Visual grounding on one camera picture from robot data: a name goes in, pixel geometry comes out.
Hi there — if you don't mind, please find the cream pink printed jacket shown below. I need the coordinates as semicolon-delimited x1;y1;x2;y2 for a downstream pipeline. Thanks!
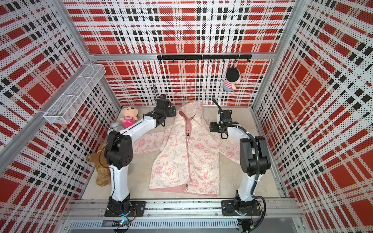
134;101;240;197

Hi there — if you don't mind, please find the green circuit board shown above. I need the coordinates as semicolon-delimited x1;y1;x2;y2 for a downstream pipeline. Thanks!
112;219;130;228

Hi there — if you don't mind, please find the black hook rail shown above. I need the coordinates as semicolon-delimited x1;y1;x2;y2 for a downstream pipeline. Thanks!
157;54;253;63

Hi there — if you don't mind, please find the white alarm clock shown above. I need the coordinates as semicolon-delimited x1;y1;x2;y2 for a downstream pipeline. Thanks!
109;122;120;131

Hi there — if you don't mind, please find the pink pig plush doll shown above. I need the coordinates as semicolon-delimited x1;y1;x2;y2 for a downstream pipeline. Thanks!
120;107;139;128

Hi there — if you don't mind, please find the aluminium front rail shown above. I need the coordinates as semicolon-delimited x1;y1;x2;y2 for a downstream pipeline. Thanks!
58;198;310;233

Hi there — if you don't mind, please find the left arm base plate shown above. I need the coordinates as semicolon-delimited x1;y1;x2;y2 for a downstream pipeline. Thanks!
104;200;146;217

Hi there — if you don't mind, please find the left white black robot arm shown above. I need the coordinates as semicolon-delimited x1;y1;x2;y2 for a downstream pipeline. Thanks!
104;94;176;217

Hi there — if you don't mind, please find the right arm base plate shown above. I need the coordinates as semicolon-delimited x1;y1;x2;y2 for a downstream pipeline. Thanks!
221;200;261;216

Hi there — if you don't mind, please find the brown teddy bear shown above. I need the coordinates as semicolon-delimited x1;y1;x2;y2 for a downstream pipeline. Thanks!
86;141;111;187

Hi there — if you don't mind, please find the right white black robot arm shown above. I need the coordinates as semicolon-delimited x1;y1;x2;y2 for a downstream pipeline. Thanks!
210;108;271;217

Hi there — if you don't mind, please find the black-haired hanging doll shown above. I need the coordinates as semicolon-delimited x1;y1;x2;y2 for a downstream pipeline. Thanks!
223;67;241;92

